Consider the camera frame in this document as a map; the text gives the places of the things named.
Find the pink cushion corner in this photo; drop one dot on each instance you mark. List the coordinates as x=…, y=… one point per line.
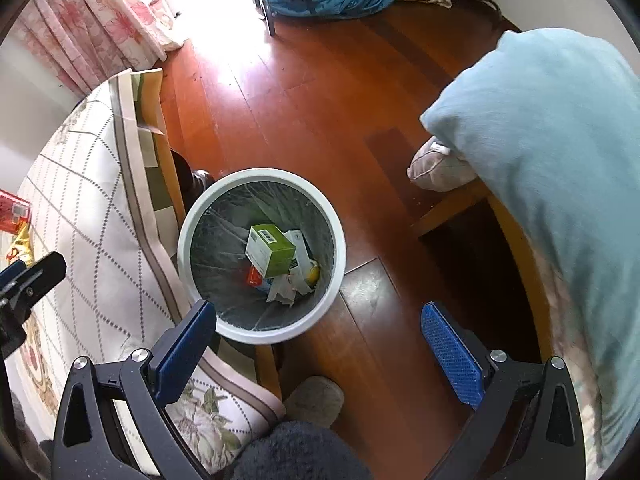
x=437, y=168

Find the white crumpled paper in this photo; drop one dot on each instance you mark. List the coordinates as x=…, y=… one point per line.
x=285, y=292

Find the yellow fruit peel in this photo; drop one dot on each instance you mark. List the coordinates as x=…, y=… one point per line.
x=313, y=275

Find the floral patterned tablecloth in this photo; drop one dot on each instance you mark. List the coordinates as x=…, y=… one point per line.
x=104, y=194

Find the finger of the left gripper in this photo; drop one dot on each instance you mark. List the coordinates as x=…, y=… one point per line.
x=22, y=287

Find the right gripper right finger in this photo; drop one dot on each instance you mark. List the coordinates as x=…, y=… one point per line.
x=525, y=423

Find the dark fuzzy sleeve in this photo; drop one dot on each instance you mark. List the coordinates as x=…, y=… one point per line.
x=298, y=450

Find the white round trash bin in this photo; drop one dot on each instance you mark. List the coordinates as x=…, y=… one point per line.
x=211, y=252

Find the light blue quilt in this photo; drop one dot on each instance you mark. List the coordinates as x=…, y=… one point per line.
x=549, y=121

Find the pink floral curtain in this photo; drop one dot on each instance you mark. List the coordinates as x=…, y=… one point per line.
x=85, y=42

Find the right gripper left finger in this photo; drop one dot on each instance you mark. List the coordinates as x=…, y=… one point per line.
x=89, y=442

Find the red soda can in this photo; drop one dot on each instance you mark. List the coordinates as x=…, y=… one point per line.
x=14, y=212

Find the grey slipper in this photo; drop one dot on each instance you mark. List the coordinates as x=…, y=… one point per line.
x=318, y=400

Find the pink white box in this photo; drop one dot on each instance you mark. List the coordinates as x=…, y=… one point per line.
x=300, y=264

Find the red blue milk carton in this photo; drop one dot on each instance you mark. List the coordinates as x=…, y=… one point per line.
x=255, y=280

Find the green white medicine box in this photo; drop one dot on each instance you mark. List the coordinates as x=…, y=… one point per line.
x=268, y=250

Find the yellow panda snack bag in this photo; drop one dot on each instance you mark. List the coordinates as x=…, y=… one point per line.
x=20, y=248

